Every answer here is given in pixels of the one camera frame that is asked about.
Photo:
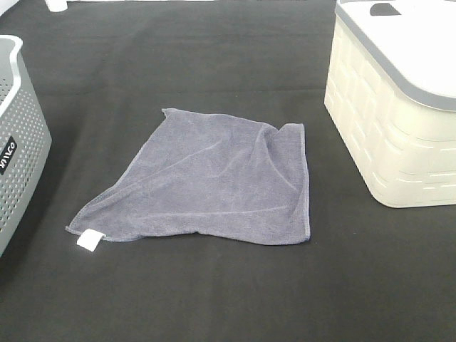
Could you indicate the black table cloth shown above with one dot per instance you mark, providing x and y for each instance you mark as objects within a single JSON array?
[{"x": 103, "y": 72}]

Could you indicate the white object at table edge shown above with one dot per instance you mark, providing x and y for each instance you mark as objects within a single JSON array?
[{"x": 56, "y": 6}]

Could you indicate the grey perforated plastic basket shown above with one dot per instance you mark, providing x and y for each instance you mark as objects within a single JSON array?
[{"x": 25, "y": 138}]

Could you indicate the white basket with grey rim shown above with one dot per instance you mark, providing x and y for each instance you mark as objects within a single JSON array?
[{"x": 390, "y": 92}]

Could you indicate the grey-blue microfibre towel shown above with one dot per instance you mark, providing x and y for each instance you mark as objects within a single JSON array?
[{"x": 210, "y": 174}]

